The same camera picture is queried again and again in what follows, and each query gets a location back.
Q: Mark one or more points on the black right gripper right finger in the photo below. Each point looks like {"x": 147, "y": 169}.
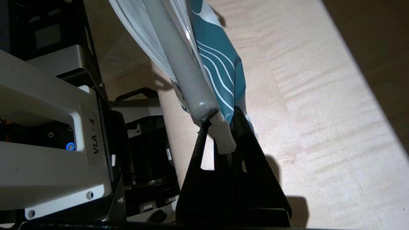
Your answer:
{"x": 258, "y": 191}

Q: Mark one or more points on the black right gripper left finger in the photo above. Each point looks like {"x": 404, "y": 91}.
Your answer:
{"x": 198, "y": 191}

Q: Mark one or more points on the grey toothbrush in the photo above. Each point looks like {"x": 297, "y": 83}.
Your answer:
{"x": 182, "y": 64}

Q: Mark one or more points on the white leaf-print plastic bag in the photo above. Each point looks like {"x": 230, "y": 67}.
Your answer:
{"x": 217, "y": 48}

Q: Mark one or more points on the white robot wrist housing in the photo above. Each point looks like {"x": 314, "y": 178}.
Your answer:
{"x": 32, "y": 179}

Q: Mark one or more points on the black robot chassis frame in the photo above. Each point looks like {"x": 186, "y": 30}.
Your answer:
{"x": 48, "y": 16}

